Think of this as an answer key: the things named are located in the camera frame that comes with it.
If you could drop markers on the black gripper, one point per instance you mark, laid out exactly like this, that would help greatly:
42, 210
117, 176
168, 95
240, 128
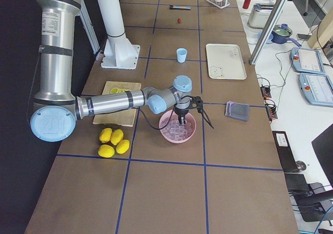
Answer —
181, 112

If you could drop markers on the steel muddler with black tip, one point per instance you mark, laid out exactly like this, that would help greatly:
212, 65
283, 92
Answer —
179, 7

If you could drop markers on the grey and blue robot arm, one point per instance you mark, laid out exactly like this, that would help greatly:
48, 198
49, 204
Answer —
59, 103

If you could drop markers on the pile of clear ice cubes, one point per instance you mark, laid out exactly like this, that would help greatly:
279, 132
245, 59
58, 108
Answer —
176, 132

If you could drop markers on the light blue cup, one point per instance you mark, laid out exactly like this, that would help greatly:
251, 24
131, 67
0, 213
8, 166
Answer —
181, 54

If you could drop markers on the pink bowl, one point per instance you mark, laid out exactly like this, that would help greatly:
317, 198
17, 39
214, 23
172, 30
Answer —
168, 116

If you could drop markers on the wooden cutting board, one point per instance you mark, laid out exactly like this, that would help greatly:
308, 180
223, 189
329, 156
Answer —
123, 118

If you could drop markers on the grey folded cloth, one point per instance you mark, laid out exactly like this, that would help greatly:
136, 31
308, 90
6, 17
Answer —
239, 111

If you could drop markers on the lemon slices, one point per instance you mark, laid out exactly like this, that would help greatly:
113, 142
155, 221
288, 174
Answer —
116, 90

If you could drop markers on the cream bear tray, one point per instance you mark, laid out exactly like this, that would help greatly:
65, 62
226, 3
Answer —
225, 62

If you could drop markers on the orange power strip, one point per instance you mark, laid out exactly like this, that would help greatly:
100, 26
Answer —
270, 105

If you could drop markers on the blue saucepan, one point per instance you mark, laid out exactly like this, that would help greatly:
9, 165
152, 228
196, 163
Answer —
282, 34

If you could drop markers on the cream toaster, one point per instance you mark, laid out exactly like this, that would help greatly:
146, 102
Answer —
259, 15

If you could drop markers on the teach pendant tablet far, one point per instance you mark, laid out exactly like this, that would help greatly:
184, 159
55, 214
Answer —
307, 60

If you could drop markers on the teach pendant tablet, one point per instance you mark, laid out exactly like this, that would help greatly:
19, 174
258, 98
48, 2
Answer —
317, 89
307, 60

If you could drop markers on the teach pendant tablet near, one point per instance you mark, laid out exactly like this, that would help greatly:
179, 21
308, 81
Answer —
317, 89

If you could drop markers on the black monitor stand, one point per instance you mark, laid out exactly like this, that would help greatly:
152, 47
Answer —
316, 201

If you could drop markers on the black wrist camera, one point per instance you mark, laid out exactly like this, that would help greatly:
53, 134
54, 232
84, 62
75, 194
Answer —
196, 103

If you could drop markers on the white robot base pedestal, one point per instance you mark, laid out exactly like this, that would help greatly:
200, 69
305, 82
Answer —
119, 53

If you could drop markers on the aluminium frame post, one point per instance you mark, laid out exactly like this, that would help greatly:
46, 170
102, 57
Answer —
272, 20

